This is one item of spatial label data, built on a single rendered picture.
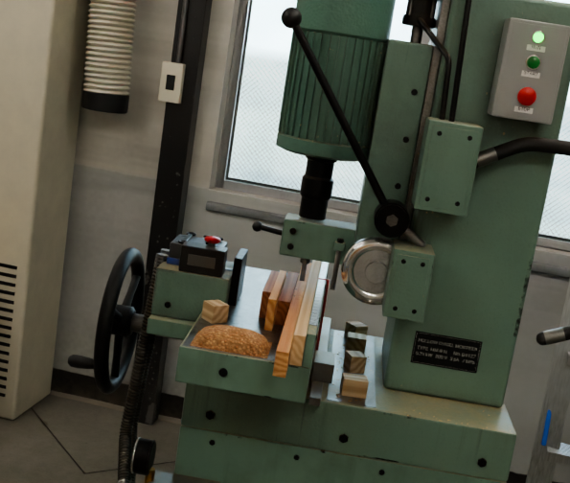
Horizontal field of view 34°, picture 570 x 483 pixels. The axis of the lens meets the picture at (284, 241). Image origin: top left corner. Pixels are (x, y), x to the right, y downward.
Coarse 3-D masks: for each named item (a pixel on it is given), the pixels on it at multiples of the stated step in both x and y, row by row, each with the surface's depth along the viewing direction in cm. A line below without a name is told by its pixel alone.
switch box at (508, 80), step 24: (504, 24) 157; (528, 24) 152; (552, 24) 152; (504, 48) 153; (552, 48) 152; (504, 72) 154; (552, 72) 153; (504, 96) 155; (552, 96) 154; (528, 120) 155
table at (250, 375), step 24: (240, 312) 171; (168, 336) 171; (192, 336) 154; (192, 360) 149; (216, 360) 148; (240, 360) 148; (264, 360) 148; (216, 384) 149; (240, 384) 149; (264, 384) 148; (288, 384) 148
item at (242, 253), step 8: (240, 248) 180; (240, 256) 173; (240, 264) 171; (232, 272) 172; (240, 272) 172; (232, 280) 172; (240, 280) 175; (232, 288) 172; (240, 288) 178; (232, 296) 173; (232, 304) 173
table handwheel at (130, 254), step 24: (120, 264) 176; (144, 264) 193; (120, 288) 174; (144, 288) 197; (120, 312) 183; (96, 336) 172; (120, 336) 186; (96, 360) 173; (120, 360) 188; (120, 384) 189
